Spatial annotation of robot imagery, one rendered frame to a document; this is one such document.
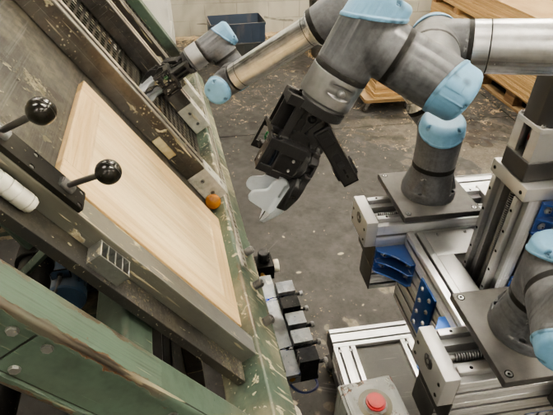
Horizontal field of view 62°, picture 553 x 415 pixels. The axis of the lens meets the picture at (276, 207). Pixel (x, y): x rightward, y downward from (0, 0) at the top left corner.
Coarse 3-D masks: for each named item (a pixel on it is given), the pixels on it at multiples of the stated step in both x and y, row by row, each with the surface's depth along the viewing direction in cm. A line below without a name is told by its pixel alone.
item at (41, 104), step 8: (40, 96) 59; (32, 104) 58; (40, 104) 58; (48, 104) 59; (32, 112) 58; (40, 112) 58; (48, 112) 59; (56, 112) 60; (16, 120) 62; (24, 120) 62; (32, 120) 59; (40, 120) 59; (48, 120) 59; (0, 128) 64; (8, 128) 64; (0, 136) 65; (8, 136) 65
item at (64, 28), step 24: (24, 0) 108; (48, 0) 109; (48, 24) 112; (72, 24) 113; (72, 48) 116; (96, 48) 118; (96, 72) 121; (120, 72) 124; (120, 96) 126; (144, 96) 132; (144, 120) 132; (168, 120) 139; (168, 144) 138; (192, 168) 145; (216, 192) 152
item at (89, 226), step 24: (0, 168) 66; (48, 192) 70; (48, 216) 72; (72, 216) 73; (96, 216) 78; (96, 240) 77; (120, 240) 80; (144, 264) 83; (144, 288) 86; (168, 288) 87; (192, 288) 95; (192, 312) 92; (216, 312) 99; (216, 336) 99; (240, 336) 103; (240, 360) 105
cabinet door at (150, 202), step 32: (96, 96) 114; (96, 128) 104; (128, 128) 121; (64, 160) 83; (96, 160) 95; (128, 160) 110; (160, 160) 130; (96, 192) 87; (128, 192) 100; (160, 192) 117; (192, 192) 139; (128, 224) 91; (160, 224) 106; (192, 224) 124; (160, 256) 96; (192, 256) 111; (224, 256) 131; (224, 288) 117
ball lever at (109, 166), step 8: (104, 160) 66; (112, 160) 67; (96, 168) 66; (104, 168) 65; (112, 168) 66; (120, 168) 67; (64, 176) 72; (88, 176) 69; (96, 176) 66; (104, 176) 66; (112, 176) 66; (120, 176) 67; (64, 184) 72; (72, 184) 71; (72, 192) 73
